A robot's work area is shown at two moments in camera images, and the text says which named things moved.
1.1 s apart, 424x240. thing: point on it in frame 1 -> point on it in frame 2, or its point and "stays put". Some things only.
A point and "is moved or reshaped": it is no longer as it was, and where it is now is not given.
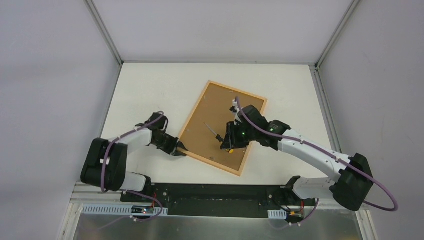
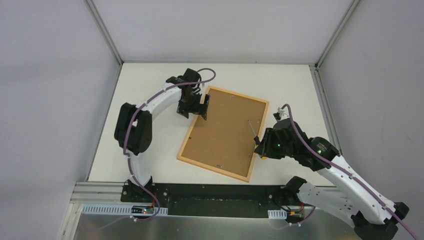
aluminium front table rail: [85, 193] stays put
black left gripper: [173, 146] -> [191, 107]
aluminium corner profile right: [315, 69] stays put
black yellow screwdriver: [220, 139] is moved or reshaped
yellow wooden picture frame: [230, 170] -> [263, 127]
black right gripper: [230, 139] -> [265, 145]
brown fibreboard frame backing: [215, 111] stays put
